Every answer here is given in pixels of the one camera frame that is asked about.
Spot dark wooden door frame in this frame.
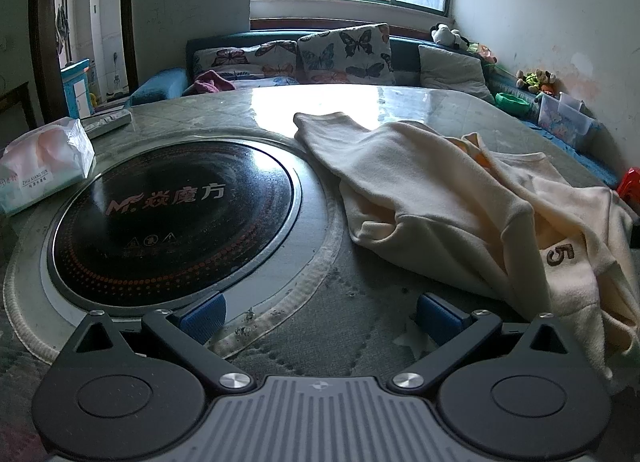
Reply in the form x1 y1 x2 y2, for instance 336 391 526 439
29 0 140 124

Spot cream pants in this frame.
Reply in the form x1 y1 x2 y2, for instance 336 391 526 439
292 111 640 395

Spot green plastic bowl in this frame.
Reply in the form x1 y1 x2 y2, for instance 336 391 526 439
495 92 531 118

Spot clear plastic box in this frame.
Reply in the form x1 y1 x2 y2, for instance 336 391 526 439
537 92 598 150

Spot grey pillow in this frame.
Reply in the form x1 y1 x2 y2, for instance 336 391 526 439
417 44 496 104

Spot brown green plush toys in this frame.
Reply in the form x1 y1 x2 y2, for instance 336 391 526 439
515 69 558 95

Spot grey remote control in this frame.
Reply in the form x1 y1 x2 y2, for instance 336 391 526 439
80 109 132 139

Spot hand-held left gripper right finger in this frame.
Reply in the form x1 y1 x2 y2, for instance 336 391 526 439
389 293 573 396

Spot panda plush toy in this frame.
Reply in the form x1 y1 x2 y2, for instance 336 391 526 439
431 23 463 48

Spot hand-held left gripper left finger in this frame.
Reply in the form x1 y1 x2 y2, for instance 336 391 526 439
70 293 254 396

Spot black round induction cooktop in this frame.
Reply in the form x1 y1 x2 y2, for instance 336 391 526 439
39 137 304 325

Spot pink cloth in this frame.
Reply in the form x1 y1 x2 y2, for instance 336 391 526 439
194 69 237 94

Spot red plastic toy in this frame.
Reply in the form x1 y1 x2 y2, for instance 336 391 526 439
616 167 640 203

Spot blue white plastic bin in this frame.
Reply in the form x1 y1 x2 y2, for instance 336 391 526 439
61 58 92 120

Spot colorful plush toy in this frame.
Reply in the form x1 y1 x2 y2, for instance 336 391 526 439
467 41 499 64

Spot large soft tissue pack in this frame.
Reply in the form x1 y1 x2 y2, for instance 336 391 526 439
0 118 96 217

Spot butterfly print cushion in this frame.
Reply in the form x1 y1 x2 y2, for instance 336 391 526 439
192 39 301 88
297 23 396 86

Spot hanging cloth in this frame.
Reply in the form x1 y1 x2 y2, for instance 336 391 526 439
55 6 71 56

